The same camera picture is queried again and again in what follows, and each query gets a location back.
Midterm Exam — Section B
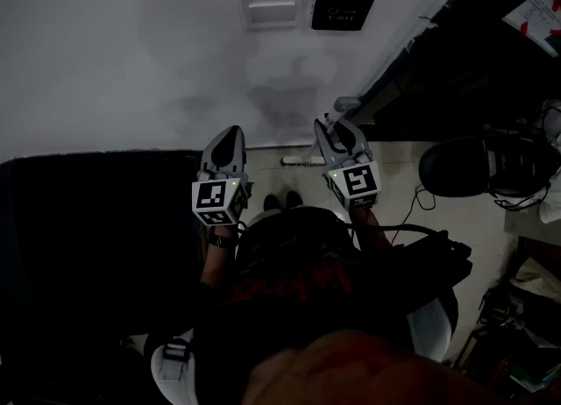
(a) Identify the white paper notice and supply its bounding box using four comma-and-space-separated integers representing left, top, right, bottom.
501, 0, 561, 59

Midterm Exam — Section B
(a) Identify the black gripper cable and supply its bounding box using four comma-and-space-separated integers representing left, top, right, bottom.
344, 221, 451, 242

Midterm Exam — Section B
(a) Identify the black wrist watch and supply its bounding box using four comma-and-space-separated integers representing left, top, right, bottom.
207, 229, 239, 250

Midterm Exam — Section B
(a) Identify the black bag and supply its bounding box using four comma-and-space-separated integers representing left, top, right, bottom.
480, 129, 554, 212

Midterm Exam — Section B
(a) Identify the black round chair seat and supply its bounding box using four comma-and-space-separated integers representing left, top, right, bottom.
417, 135, 494, 199

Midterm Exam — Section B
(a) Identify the black cabinet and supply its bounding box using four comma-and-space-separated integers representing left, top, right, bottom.
0, 150, 208, 352

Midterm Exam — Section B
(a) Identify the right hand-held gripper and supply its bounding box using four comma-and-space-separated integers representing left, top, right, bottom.
313, 117, 381, 212

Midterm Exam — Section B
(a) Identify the black exit button panel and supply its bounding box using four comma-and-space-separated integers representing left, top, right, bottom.
309, 0, 376, 32

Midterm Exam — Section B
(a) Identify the black waist pack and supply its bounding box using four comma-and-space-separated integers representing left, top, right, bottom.
392, 230, 474, 290

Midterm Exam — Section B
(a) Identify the thin black floor cable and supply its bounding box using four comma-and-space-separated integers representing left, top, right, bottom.
389, 182, 439, 247

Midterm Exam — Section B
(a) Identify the black door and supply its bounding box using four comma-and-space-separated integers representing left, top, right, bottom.
357, 0, 561, 144

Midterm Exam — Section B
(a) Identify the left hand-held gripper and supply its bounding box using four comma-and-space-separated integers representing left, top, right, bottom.
191, 124, 255, 227

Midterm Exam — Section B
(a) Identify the person's right forearm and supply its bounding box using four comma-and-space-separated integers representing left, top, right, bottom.
349, 206, 394, 255

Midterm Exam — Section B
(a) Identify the white wall switch panel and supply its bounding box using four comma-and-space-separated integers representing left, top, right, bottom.
238, 0, 309, 31

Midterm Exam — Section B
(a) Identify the white strap with buckle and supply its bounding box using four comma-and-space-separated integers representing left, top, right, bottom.
150, 336, 199, 405

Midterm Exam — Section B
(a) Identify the person's dark printed shirt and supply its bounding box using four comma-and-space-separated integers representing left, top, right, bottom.
192, 204, 459, 405

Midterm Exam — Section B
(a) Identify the person's left forearm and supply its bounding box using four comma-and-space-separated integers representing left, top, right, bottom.
198, 223, 241, 293

